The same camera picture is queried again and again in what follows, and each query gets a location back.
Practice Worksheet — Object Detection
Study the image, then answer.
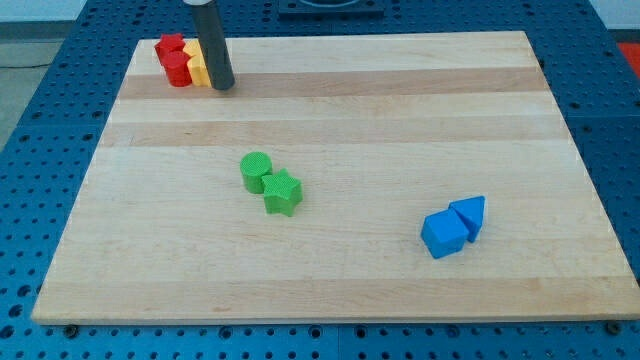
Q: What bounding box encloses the red cylinder block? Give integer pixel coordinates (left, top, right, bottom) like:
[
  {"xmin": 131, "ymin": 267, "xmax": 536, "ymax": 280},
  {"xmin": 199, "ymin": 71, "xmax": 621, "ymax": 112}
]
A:
[{"xmin": 162, "ymin": 51, "xmax": 192, "ymax": 87}]

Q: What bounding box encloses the red star block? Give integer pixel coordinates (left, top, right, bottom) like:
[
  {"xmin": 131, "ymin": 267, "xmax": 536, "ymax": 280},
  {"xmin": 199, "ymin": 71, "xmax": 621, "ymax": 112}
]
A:
[{"xmin": 154, "ymin": 33, "xmax": 185, "ymax": 64}]

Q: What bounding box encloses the wooden board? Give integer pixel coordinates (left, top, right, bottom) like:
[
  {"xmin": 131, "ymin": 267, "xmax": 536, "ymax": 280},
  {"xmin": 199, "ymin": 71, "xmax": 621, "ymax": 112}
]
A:
[{"xmin": 32, "ymin": 31, "xmax": 639, "ymax": 325}]

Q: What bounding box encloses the blue triangle block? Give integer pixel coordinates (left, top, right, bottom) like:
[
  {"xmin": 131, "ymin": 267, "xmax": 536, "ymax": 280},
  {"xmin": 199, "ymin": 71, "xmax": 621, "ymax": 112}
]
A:
[{"xmin": 449, "ymin": 196, "xmax": 486, "ymax": 243}]

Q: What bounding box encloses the yellow block front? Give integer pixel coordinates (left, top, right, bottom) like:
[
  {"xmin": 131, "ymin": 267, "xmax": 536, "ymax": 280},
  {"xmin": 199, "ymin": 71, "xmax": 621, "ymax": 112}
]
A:
[{"xmin": 187, "ymin": 55, "xmax": 212, "ymax": 88}]

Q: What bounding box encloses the blue cube block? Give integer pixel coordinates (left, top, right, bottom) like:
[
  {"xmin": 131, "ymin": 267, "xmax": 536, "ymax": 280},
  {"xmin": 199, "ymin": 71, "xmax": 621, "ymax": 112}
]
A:
[{"xmin": 421, "ymin": 209, "xmax": 470, "ymax": 259}]

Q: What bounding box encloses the green star block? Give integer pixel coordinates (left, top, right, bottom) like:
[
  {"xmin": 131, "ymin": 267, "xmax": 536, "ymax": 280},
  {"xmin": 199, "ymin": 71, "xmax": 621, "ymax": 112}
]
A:
[{"xmin": 261, "ymin": 168, "xmax": 303, "ymax": 217}]

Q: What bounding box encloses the yellow block rear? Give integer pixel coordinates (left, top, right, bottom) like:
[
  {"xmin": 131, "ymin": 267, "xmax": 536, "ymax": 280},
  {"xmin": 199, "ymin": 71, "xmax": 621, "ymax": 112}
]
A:
[{"xmin": 182, "ymin": 39, "xmax": 202, "ymax": 58}]

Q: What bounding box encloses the yellow block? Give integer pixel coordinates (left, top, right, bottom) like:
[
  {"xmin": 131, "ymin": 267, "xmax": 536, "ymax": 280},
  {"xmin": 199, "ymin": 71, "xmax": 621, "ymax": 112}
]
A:
[
  {"xmin": 187, "ymin": 55, "xmax": 212, "ymax": 88},
  {"xmin": 182, "ymin": 39, "xmax": 202, "ymax": 58}
]

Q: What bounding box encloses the green cylinder block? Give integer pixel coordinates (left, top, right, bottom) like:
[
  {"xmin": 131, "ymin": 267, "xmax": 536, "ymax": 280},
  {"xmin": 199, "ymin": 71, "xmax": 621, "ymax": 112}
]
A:
[{"xmin": 239, "ymin": 152, "xmax": 273, "ymax": 194}]

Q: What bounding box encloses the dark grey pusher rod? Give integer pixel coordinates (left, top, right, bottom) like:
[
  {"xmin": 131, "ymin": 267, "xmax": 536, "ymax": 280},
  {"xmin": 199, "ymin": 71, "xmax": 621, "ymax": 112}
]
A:
[{"xmin": 183, "ymin": 0, "xmax": 235, "ymax": 91}]

